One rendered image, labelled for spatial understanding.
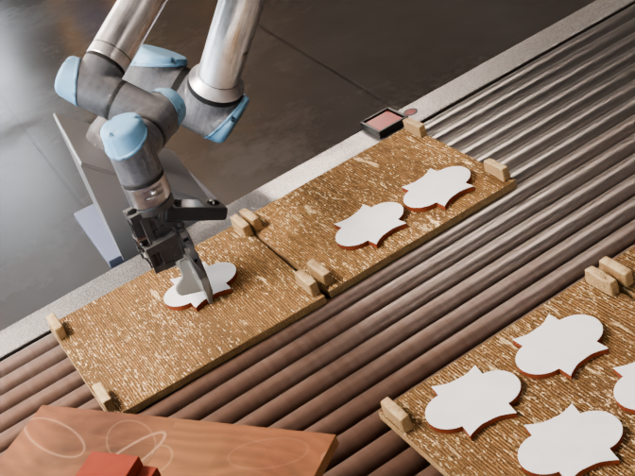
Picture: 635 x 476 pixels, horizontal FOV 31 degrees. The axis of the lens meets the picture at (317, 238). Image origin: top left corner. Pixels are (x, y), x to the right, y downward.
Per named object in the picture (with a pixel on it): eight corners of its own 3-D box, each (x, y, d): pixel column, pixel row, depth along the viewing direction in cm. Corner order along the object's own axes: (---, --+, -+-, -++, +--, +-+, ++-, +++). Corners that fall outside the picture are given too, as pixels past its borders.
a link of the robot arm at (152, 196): (154, 161, 199) (172, 177, 193) (163, 183, 202) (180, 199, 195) (115, 180, 197) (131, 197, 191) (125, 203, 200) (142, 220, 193)
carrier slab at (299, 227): (241, 226, 226) (239, 219, 225) (410, 131, 238) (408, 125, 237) (332, 297, 198) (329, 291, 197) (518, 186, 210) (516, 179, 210)
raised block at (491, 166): (484, 172, 215) (481, 160, 213) (491, 167, 215) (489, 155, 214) (504, 182, 210) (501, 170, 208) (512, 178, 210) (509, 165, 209)
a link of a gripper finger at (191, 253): (195, 280, 204) (172, 236, 203) (203, 275, 204) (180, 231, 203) (200, 280, 199) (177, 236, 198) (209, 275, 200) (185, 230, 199)
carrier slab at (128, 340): (51, 331, 214) (47, 325, 213) (241, 228, 226) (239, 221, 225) (113, 426, 186) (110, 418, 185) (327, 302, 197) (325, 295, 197)
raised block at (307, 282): (296, 283, 202) (292, 271, 200) (305, 279, 202) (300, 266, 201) (312, 298, 197) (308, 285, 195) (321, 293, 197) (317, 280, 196)
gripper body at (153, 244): (143, 261, 206) (118, 205, 199) (185, 238, 208) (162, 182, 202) (158, 278, 199) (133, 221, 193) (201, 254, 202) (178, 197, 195)
